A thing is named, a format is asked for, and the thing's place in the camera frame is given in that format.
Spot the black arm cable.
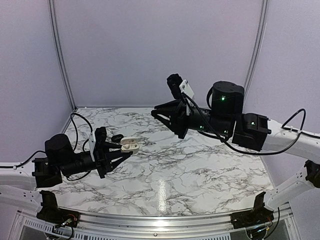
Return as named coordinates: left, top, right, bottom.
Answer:
left=181, top=88, right=320, bottom=156
left=0, top=112, right=95, bottom=182

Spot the white earbud charging case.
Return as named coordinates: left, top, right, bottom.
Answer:
left=120, top=137, right=140, bottom=155

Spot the black earbud charging case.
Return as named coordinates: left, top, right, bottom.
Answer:
left=111, top=134, right=124, bottom=143

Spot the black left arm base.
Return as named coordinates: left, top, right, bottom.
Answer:
left=36, top=190, right=80, bottom=228

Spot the aluminium wall post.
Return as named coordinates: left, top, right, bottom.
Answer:
left=239, top=0, right=270, bottom=88
left=48, top=0, right=77, bottom=111

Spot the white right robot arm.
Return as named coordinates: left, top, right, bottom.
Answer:
left=151, top=100, right=320, bottom=224

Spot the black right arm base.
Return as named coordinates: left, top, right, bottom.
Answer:
left=230, top=191, right=274, bottom=229

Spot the left aluminium wall post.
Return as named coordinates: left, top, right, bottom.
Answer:
left=48, top=0, right=77, bottom=111

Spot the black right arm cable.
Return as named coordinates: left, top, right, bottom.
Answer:
left=181, top=88, right=320, bottom=156

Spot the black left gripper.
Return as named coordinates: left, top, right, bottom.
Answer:
left=59, top=142, right=131, bottom=179

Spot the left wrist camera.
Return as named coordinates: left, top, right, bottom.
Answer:
left=88, top=126, right=107, bottom=162

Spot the aluminium front rail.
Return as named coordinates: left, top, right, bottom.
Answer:
left=14, top=206, right=293, bottom=240

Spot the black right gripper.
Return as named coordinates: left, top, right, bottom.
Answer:
left=151, top=98, right=234, bottom=139

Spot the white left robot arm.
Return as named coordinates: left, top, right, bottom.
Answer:
left=0, top=134, right=140, bottom=189

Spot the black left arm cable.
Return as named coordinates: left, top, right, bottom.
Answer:
left=0, top=112, right=95, bottom=182

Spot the right aluminium wall post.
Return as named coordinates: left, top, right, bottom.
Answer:
left=239, top=0, right=270, bottom=88

